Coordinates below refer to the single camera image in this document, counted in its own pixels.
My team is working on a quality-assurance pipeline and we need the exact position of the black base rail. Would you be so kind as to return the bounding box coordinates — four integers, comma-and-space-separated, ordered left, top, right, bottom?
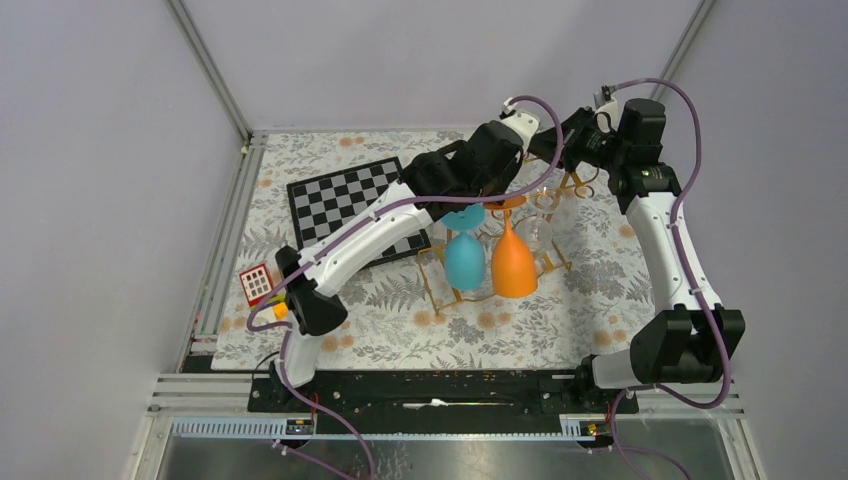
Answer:
246, 367, 637, 439

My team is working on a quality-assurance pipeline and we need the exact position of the round clear wine glass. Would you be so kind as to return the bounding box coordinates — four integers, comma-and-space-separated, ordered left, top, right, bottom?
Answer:
516, 187, 559, 255

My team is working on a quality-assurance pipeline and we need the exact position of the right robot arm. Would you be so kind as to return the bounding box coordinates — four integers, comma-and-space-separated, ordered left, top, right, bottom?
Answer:
529, 98, 745, 412

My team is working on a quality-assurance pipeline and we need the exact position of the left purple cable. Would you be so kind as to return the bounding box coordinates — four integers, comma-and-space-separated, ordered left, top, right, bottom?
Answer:
246, 94, 566, 480

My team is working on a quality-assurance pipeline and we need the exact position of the colourful toy block house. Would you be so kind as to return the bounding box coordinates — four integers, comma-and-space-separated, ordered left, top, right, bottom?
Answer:
237, 263, 288, 321

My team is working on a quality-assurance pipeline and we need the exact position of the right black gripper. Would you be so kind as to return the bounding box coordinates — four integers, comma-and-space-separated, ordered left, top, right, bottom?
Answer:
521, 109, 627, 177

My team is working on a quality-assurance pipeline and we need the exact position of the orange wine glass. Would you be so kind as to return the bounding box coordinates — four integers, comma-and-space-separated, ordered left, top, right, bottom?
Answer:
484, 195, 538, 298

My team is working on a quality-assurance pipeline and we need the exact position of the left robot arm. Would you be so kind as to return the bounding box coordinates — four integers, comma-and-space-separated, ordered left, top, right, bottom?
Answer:
271, 114, 539, 411

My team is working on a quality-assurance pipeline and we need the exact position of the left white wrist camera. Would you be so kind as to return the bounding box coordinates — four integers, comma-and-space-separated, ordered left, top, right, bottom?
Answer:
499, 97, 540, 153

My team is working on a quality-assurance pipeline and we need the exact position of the black white chessboard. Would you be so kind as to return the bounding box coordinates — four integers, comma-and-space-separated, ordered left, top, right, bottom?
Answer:
286, 157, 401, 250

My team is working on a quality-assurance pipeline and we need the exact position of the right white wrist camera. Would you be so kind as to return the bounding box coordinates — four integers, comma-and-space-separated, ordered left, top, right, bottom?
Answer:
594, 85, 620, 133

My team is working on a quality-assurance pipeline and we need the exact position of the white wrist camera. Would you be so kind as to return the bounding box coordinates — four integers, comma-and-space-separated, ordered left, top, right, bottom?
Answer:
499, 97, 540, 153
594, 85, 620, 133

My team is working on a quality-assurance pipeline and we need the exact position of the teal wine glass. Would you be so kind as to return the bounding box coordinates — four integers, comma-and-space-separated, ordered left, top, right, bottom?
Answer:
441, 204, 486, 291

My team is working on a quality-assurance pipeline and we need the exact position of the floral table mat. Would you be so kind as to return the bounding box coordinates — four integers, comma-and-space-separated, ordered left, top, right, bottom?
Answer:
234, 130, 654, 370

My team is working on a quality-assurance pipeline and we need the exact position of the gold wire glass rack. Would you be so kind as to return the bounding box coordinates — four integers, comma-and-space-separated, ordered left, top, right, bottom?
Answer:
416, 168, 599, 315

